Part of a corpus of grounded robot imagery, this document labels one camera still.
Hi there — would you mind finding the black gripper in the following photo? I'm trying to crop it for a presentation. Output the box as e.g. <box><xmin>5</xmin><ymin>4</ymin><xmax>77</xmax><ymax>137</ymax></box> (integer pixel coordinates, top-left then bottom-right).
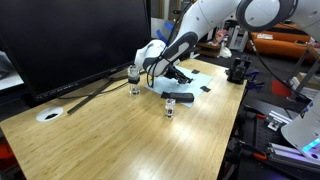
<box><xmin>164</xmin><ymin>64</ymin><xmax>195</xmax><ymax>85</ymax></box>

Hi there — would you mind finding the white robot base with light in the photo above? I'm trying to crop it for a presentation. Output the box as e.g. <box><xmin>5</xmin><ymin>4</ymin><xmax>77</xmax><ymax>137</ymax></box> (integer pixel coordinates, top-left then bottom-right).
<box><xmin>280</xmin><ymin>99</ymin><xmax>320</xmax><ymax>167</ymax></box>

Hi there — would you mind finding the blank white paper sheet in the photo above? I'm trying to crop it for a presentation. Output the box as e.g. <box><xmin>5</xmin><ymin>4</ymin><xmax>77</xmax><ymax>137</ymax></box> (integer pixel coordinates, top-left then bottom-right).
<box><xmin>143</xmin><ymin>65</ymin><xmax>214</xmax><ymax>109</ymax></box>

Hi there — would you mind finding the black whiteboard eraser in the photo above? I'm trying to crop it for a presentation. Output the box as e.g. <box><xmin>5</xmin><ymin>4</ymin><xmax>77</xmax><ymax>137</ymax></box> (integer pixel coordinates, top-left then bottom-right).
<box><xmin>168</xmin><ymin>91</ymin><xmax>196</xmax><ymax>104</ymax></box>

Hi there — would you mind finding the small clear shaker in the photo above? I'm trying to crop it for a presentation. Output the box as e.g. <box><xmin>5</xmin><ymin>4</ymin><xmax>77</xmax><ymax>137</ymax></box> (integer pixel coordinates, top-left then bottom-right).
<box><xmin>164</xmin><ymin>97</ymin><xmax>177</xmax><ymax>120</ymax></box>

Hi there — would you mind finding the tilted light grey panel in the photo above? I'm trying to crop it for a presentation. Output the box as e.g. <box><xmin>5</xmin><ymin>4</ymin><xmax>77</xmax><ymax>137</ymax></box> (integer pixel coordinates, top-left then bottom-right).
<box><xmin>151</xmin><ymin>18</ymin><xmax>176</xmax><ymax>46</ymax></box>

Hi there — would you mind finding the tall clear shaker black band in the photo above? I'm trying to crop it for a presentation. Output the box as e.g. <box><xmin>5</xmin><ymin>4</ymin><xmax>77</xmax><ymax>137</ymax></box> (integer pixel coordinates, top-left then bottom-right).
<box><xmin>127</xmin><ymin>64</ymin><xmax>142</xmax><ymax>96</ymax></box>

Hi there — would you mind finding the purple spring clamp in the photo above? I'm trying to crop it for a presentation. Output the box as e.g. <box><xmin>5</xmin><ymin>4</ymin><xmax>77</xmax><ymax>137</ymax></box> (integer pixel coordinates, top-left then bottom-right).
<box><xmin>245</xmin><ymin>68</ymin><xmax>265</xmax><ymax>92</ymax></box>

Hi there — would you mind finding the black monitor stand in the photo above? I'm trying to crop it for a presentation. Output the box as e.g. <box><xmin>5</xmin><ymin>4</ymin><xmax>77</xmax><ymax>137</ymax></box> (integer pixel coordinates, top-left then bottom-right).
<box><xmin>66</xmin><ymin>63</ymin><xmax>158</xmax><ymax>116</ymax></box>

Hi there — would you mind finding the black perforated breadboard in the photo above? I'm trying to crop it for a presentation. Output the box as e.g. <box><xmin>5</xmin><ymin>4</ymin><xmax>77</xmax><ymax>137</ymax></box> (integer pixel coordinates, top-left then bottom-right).
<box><xmin>233</xmin><ymin>104</ymin><xmax>320</xmax><ymax>180</ymax></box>

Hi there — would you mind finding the red floor mat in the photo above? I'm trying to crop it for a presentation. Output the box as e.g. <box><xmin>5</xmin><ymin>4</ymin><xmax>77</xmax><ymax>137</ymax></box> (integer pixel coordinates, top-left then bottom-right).
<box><xmin>271</xmin><ymin>79</ymin><xmax>293</xmax><ymax>99</ymax></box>

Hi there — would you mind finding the orange sofa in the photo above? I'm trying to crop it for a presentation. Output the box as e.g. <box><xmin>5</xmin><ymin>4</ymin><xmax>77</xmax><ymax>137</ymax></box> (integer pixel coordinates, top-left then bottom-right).
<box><xmin>245</xmin><ymin>21</ymin><xmax>320</xmax><ymax>62</ymax></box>

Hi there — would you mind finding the large black monitor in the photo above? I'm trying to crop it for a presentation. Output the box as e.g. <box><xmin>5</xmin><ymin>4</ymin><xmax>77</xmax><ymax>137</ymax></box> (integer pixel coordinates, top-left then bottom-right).
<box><xmin>0</xmin><ymin>0</ymin><xmax>158</xmax><ymax>104</ymax></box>

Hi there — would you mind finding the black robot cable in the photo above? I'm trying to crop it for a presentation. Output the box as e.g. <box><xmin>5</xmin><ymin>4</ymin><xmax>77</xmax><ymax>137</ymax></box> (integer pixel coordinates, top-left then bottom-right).
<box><xmin>145</xmin><ymin>19</ymin><xmax>188</xmax><ymax>89</ymax></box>

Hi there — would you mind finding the black table clamp mount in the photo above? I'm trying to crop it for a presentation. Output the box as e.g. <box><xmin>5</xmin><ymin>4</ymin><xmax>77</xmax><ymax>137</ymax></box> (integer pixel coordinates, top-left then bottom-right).
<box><xmin>226</xmin><ymin>55</ymin><xmax>253</xmax><ymax>85</ymax></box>

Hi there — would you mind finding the orange handled black clamp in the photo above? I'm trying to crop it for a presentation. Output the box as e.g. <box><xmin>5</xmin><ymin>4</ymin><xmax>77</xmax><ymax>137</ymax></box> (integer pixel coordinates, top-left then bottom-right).
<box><xmin>243</xmin><ymin>109</ymin><xmax>268</xmax><ymax>121</ymax></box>
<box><xmin>238</xmin><ymin>144</ymin><xmax>268</xmax><ymax>162</ymax></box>

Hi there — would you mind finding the aluminium corner bracket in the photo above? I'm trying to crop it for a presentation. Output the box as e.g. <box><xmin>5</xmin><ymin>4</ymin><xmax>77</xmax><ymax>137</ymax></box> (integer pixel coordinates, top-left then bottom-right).
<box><xmin>267</xmin><ymin>110</ymin><xmax>293</xmax><ymax>132</ymax></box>

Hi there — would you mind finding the aluminium extrusion rail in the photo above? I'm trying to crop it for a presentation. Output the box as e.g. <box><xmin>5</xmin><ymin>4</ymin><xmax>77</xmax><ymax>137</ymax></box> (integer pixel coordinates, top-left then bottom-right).
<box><xmin>266</xmin><ymin>142</ymin><xmax>320</xmax><ymax>174</ymax></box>

